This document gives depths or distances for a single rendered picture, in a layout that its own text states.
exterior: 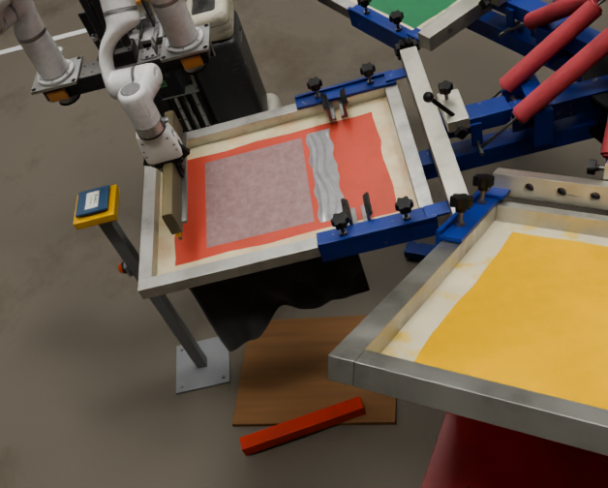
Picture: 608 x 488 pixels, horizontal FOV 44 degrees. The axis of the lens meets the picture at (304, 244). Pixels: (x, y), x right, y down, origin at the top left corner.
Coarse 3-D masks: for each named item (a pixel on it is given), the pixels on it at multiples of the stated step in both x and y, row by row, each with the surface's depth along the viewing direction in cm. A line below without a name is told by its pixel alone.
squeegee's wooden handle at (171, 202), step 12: (180, 132) 214; (168, 168) 197; (168, 180) 194; (180, 180) 201; (168, 192) 191; (180, 192) 198; (168, 204) 188; (180, 204) 195; (168, 216) 186; (180, 216) 193; (168, 228) 190; (180, 228) 190
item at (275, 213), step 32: (256, 192) 210; (288, 192) 207; (352, 192) 201; (384, 192) 198; (192, 224) 208; (224, 224) 205; (256, 224) 202; (288, 224) 199; (320, 224) 197; (192, 256) 201
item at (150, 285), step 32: (352, 96) 221; (384, 96) 222; (224, 128) 226; (256, 128) 226; (416, 160) 198; (416, 192) 191; (256, 256) 190; (288, 256) 188; (320, 256) 190; (160, 288) 193
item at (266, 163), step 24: (360, 120) 219; (264, 144) 222; (288, 144) 220; (336, 144) 215; (360, 144) 212; (192, 168) 223; (216, 168) 221; (240, 168) 218; (264, 168) 215; (288, 168) 213; (312, 168) 211; (192, 192) 217; (216, 192) 214; (240, 192) 212
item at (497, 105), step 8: (472, 104) 199; (480, 104) 198; (488, 104) 197; (496, 104) 197; (504, 104) 196; (472, 112) 197; (480, 112) 196; (488, 112) 195; (496, 112) 195; (504, 112) 195; (472, 120) 196; (480, 120) 196; (488, 120) 196; (496, 120) 196; (504, 120) 197; (488, 128) 198; (448, 136) 199
